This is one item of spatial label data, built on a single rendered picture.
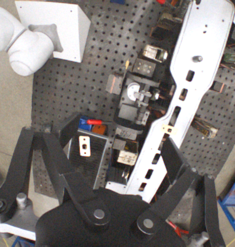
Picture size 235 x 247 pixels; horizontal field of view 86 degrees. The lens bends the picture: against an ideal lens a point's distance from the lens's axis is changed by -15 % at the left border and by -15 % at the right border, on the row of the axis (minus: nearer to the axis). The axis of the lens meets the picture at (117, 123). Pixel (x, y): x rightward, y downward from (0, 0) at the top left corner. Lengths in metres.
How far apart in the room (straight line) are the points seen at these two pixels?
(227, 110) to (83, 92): 1.03
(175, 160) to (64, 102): 0.94
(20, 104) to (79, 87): 1.31
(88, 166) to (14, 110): 1.78
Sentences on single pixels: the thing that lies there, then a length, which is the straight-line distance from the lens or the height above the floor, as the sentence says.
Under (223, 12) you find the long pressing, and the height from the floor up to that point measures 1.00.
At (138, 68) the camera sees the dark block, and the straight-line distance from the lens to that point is 0.53.
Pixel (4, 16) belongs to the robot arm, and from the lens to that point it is 0.83.
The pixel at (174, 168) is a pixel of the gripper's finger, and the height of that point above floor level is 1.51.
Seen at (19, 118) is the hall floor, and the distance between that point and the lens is 2.25.
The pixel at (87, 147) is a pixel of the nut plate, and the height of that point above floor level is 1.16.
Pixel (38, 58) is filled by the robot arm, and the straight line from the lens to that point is 0.79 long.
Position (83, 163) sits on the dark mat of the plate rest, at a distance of 0.62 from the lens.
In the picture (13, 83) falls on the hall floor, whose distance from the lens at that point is 2.19.
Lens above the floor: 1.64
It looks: 70 degrees down
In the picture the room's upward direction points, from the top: 169 degrees counter-clockwise
